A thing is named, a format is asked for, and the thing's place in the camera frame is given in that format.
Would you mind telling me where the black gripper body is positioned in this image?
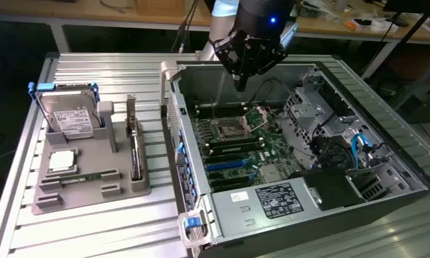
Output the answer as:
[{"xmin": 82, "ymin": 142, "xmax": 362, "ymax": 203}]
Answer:
[{"xmin": 232, "ymin": 0, "xmax": 297, "ymax": 54}]

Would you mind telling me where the graphics card with metal bracket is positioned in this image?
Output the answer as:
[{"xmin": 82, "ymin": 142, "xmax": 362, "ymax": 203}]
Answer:
[{"xmin": 125, "ymin": 94, "xmax": 145, "ymax": 181}]

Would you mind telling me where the green circuit board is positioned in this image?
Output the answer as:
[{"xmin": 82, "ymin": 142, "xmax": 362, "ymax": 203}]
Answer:
[{"xmin": 296, "ymin": 4, "xmax": 325, "ymax": 19}]

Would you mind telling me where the clear plastic bag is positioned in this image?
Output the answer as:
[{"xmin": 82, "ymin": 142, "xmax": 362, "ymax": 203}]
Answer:
[{"xmin": 304, "ymin": 0, "xmax": 353, "ymax": 22}]

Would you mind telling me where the silver drive cage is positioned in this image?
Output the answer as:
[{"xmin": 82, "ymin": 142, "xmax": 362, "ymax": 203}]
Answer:
[{"xmin": 282, "ymin": 85, "xmax": 340, "ymax": 159}]

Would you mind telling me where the open socket cover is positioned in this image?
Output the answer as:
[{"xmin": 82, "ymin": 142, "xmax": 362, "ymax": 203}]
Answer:
[{"xmin": 240, "ymin": 106, "xmax": 272, "ymax": 132}]

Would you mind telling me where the CPU socket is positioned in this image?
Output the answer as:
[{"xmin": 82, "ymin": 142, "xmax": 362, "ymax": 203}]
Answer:
[{"xmin": 217, "ymin": 119, "xmax": 248, "ymax": 138}]

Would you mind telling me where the green motherboard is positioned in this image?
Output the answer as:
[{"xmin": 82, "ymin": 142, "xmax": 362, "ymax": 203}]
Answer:
[{"xmin": 192, "ymin": 106, "xmax": 305, "ymax": 193}]

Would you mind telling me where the black RAM stick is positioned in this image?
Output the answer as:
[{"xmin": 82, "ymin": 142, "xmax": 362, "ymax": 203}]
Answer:
[{"xmin": 206, "ymin": 139, "xmax": 266, "ymax": 156}]

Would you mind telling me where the black expansion slot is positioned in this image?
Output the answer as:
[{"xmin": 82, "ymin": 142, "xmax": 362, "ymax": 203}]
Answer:
[
  {"xmin": 208, "ymin": 171, "xmax": 254, "ymax": 181},
  {"xmin": 204, "ymin": 153, "xmax": 237, "ymax": 163},
  {"xmin": 210, "ymin": 178, "xmax": 254, "ymax": 190}
]

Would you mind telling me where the long wooden desk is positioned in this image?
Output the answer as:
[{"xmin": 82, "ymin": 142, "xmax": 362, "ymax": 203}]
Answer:
[{"xmin": 0, "ymin": 0, "xmax": 430, "ymax": 78}]

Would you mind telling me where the grey metal stand leg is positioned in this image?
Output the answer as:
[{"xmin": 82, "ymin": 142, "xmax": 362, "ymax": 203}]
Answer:
[{"xmin": 392, "ymin": 52, "xmax": 430, "ymax": 110}]

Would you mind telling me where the black stand pole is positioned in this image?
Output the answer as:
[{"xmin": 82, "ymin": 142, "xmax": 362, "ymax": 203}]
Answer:
[{"xmin": 392, "ymin": 0, "xmax": 430, "ymax": 59}]

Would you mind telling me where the black computer monitor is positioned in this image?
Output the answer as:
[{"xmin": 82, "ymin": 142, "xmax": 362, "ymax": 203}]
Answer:
[{"xmin": 382, "ymin": 0, "xmax": 430, "ymax": 27}]

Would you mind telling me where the silver chipset heatsink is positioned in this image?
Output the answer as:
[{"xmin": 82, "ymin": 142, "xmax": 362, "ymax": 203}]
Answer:
[{"xmin": 260, "ymin": 164, "xmax": 285, "ymax": 183}]

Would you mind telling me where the black floor box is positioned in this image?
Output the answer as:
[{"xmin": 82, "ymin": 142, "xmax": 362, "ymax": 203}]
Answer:
[{"xmin": 397, "ymin": 87, "xmax": 430, "ymax": 124}]

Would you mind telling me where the black plastic air shroud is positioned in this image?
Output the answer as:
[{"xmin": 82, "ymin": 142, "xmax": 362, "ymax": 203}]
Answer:
[{"xmin": 289, "ymin": 168, "xmax": 368, "ymax": 212}]

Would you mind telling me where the grey parts rack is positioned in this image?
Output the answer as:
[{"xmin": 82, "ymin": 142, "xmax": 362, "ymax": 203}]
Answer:
[{"xmin": 31, "ymin": 94, "xmax": 153, "ymax": 216}]

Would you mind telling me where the silver disk bay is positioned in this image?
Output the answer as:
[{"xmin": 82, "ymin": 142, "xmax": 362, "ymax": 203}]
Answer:
[{"xmin": 344, "ymin": 161, "xmax": 422, "ymax": 202}]

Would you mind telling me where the grey power supply unit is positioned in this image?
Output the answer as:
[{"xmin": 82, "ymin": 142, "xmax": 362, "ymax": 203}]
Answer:
[{"xmin": 204, "ymin": 176, "xmax": 324, "ymax": 237}]

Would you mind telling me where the silver CPU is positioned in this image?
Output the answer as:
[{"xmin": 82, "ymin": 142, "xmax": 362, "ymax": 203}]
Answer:
[{"xmin": 48, "ymin": 150, "xmax": 76, "ymax": 173}]

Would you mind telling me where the green RAM stick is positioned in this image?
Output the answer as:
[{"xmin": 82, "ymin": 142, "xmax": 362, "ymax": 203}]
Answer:
[{"xmin": 59, "ymin": 173, "xmax": 105, "ymax": 183}]

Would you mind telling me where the blue case release tab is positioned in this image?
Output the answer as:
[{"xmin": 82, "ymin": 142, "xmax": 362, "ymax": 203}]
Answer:
[{"xmin": 184, "ymin": 217, "xmax": 201, "ymax": 230}]

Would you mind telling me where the black open PC case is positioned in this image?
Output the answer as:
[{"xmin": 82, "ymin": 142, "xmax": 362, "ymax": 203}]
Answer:
[{"xmin": 160, "ymin": 60, "xmax": 430, "ymax": 258}]

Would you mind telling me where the thin black hanging cable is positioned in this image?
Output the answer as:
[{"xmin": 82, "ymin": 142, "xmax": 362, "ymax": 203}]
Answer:
[{"xmin": 172, "ymin": 0, "xmax": 198, "ymax": 52}]

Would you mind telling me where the black power wire bundle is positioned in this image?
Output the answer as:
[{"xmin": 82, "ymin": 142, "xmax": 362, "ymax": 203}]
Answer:
[{"xmin": 306, "ymin": 135, "xmax": 358, "ymax": 173}]

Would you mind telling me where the blue disk wire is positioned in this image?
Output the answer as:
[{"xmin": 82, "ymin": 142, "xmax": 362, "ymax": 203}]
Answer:
[{"xmin": 350, "ymin": 133, "xmax": 373, "ymax": 170}]

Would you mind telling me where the hard disk with blue bracket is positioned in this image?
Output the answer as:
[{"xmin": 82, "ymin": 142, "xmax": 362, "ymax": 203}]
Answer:
[{"xmin": 27, "ymin": 82, "xmax": 105, "ymax": 140}]

